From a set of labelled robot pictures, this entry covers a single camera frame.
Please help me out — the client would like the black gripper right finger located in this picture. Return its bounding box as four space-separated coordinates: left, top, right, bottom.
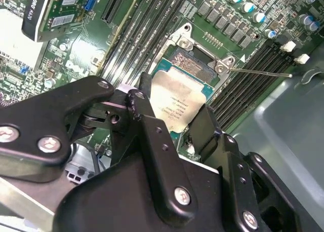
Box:
188 104 313 232

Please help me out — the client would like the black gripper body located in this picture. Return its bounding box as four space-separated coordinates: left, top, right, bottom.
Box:
52 152 244 232

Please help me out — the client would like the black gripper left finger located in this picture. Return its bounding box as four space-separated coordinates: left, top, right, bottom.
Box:
0 72 198 220

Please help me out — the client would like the silver green CPU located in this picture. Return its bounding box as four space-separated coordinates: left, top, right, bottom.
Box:
149 58 216 141

